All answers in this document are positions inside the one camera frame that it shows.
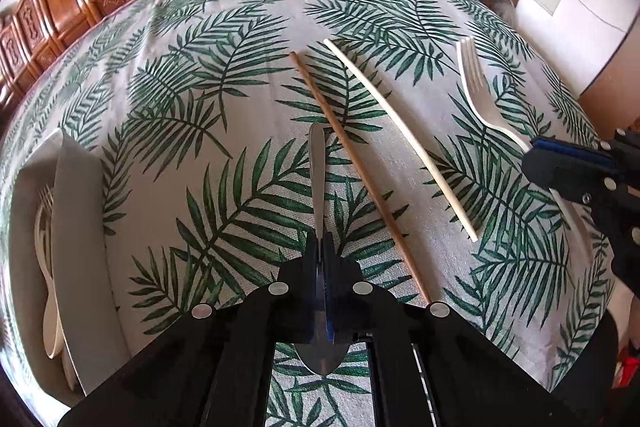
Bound white plastic chopstick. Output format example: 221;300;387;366
322;38;481;243

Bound grey rectangular tray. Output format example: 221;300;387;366
9;130;130;407

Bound green leaf print tablecloth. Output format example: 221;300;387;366
0;0;616;427

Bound plastic bag on floor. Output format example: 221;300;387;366
480;0;516;26

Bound metal fork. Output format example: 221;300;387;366
39;185;53;272

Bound white plastic fork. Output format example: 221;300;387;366
456;37;590;254

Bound dark brown wooden chopstick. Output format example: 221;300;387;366
288;52;433;305

